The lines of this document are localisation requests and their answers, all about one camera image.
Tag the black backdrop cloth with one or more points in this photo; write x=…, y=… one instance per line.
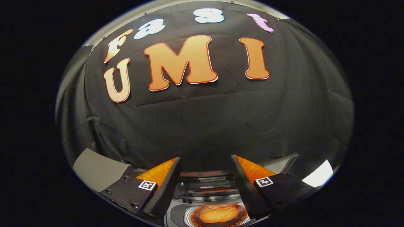
x=205, y=119

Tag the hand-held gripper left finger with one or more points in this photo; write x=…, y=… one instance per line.
x=165, y=189

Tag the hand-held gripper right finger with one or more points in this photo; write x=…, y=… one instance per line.
x=247, y=189

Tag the yellow polo shirt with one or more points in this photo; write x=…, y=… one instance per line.
x=221, y=214

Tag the grey washing machine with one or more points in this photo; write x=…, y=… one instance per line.
x=176, y=214

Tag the grey board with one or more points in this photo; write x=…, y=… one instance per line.
x=98, y=170
x=281, y=165

